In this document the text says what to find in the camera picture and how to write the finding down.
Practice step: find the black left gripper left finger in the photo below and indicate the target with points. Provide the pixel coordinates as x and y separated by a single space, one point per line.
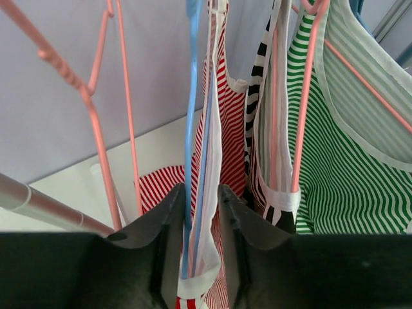
136 267

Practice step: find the blue wire hanger rightmost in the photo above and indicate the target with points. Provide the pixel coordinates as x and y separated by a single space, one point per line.
404 59

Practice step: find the black white striped tank top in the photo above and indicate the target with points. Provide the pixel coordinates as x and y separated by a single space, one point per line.
278 208

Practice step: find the red white striped tank top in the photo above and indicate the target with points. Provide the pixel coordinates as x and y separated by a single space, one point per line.
218 159

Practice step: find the white silver clothes rack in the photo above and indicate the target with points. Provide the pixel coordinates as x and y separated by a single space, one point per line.
24 200

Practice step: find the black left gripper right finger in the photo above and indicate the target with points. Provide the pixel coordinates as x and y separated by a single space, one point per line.
266 267

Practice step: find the pink wire hanger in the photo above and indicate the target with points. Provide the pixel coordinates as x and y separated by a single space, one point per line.
281 164
47 53
319 8

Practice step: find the blue tank top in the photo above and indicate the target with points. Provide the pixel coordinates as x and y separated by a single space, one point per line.
366 17

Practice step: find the light blue wire hanger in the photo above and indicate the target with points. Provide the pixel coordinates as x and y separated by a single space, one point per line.
193 11

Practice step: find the green white striped tank top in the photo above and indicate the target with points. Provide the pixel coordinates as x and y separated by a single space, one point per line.
355 175

